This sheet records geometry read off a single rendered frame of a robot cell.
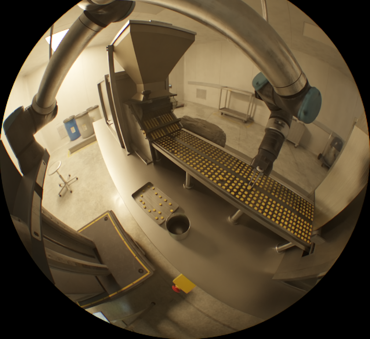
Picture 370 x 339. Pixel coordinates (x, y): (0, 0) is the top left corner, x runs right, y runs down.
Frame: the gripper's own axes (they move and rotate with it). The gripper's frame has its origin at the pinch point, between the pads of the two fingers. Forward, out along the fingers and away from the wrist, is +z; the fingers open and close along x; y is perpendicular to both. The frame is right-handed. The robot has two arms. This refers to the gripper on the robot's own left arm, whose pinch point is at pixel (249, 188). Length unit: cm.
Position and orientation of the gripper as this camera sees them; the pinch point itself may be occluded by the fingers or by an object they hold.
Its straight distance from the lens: 44.0
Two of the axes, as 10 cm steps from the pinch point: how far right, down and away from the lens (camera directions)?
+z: -5.1, 8.6, 0.5
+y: -5.0, -2.5, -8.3
